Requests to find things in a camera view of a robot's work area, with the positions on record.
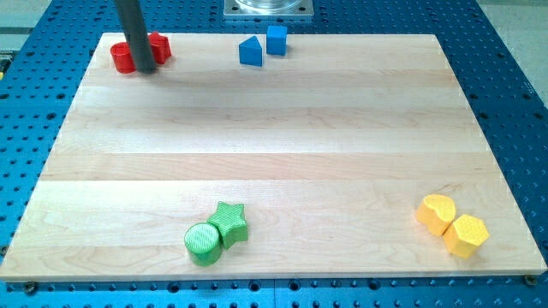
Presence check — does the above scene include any light wooden board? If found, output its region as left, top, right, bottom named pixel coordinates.
left=1, top=33, right=546, bottom=281

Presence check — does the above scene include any blue cube block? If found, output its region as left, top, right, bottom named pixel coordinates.
left=266, top=26, right=288, bottom=56

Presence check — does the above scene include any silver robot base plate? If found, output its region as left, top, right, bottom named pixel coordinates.
left=223, top=0, right=314, bottom=18

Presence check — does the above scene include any yellow hexagon block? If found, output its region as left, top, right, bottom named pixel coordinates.
left=443, top=214, right=490, bottom=258

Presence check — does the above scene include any red star block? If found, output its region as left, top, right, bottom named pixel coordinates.
left=148, top=32, right=172, bottom=64

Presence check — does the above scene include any red circle block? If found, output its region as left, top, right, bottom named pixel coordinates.
left=110, top=42, right=136, bottom=74

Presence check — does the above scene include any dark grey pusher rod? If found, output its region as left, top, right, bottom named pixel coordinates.
left=114, top=0, right=157, bottom=74

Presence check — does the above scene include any blue triangle block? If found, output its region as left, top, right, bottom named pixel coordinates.
left=238, top=36, right=263, bottom=67

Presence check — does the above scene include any yellow heart block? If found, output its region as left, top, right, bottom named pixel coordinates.
left=415, top=194, right=456, bottom=236

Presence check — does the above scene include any green star block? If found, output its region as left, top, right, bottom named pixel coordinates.
left=207, top=202, right=248, bottom=250

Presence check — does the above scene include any green circle block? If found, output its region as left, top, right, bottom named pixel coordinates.
left=183, top=222, right=223, bottom=267

